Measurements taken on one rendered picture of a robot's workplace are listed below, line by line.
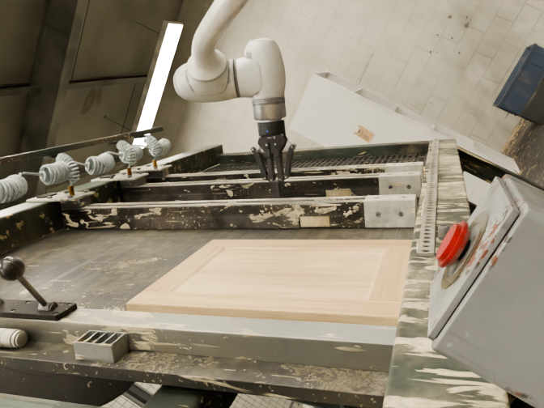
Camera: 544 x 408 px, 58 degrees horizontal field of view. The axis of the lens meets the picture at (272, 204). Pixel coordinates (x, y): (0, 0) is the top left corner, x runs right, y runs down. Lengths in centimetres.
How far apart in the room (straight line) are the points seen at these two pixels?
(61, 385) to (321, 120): 358
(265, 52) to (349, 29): 486
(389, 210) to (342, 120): 355
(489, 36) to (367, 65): 132
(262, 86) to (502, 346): 104
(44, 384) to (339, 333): 136
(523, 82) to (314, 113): 187
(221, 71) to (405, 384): 93
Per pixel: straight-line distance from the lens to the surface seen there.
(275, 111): 132
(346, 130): 478
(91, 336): 83
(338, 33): 618
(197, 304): 89
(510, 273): 35
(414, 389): 57
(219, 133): 677
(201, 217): 142
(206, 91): 132
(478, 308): 36
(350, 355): 68
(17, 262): 85
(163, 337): 78
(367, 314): 79
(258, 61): 131
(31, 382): 191
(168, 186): 182
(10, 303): 100
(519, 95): 504
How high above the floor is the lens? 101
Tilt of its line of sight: 10 degrees up
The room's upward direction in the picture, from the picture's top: 62 degrees counter-clockwise
